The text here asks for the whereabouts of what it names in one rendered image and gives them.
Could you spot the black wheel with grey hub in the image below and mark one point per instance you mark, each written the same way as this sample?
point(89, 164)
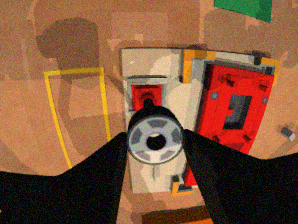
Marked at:
point(155, 120)

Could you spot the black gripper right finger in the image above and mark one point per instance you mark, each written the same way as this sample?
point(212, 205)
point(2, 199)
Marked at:
point(236, 187)

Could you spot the yellow rectangular outline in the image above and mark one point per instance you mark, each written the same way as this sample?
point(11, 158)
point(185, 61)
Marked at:
point(103, 94)

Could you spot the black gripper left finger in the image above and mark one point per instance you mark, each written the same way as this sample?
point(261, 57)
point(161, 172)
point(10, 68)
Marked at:
point(89, 193)

